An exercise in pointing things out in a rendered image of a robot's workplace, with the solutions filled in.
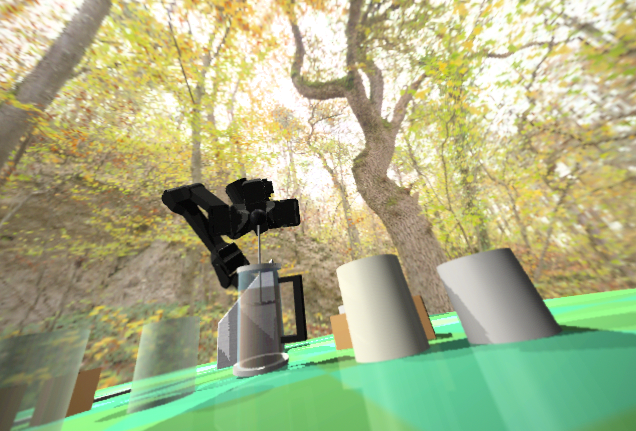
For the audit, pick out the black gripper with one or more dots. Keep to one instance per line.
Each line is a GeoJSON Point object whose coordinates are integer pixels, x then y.
{"type": "Point", "coordinates": [287, 215]}

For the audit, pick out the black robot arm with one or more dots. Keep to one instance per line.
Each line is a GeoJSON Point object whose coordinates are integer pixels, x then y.
{"type": "Point", "coordinates": [184, 200]}

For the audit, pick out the glass french press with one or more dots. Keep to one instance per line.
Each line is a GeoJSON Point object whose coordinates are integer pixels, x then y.
{"type": "Point", "coordinates": [260, 331]}

